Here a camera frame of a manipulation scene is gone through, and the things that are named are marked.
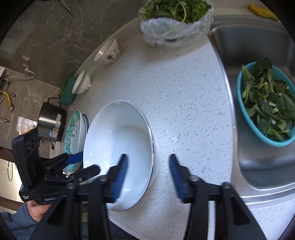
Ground teal floral plate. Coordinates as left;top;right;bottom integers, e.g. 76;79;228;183
63;109;84;173
82;114;90;135

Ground white bowl blue rim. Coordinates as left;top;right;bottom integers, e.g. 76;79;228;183
83;100;159;212

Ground white bowl red flowers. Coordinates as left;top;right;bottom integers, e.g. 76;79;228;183
94;37;122;65

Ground person's left forearm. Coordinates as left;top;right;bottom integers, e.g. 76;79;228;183
1;203;38;239

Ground person's left hand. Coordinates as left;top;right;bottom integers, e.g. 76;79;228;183
26;200;51;222

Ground stainless steel pot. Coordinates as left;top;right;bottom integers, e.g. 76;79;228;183
37;97;67;142

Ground teal basin with greens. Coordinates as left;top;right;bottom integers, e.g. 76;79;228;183
58;76;76;105

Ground stainless steel sink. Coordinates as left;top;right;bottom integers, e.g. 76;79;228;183
209;15;294;206

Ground blue colander with greens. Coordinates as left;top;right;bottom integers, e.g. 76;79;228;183
236;57;294;148

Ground plastic bag of greens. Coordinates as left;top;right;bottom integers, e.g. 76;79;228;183
138;0;214;47

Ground yellow sponge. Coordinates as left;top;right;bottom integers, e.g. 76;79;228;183
247;4;280;21

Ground yellow gas hose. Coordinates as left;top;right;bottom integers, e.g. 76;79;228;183
0;90;14;111

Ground white power plug cable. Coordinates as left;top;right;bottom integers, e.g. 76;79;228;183
4;67;37;82

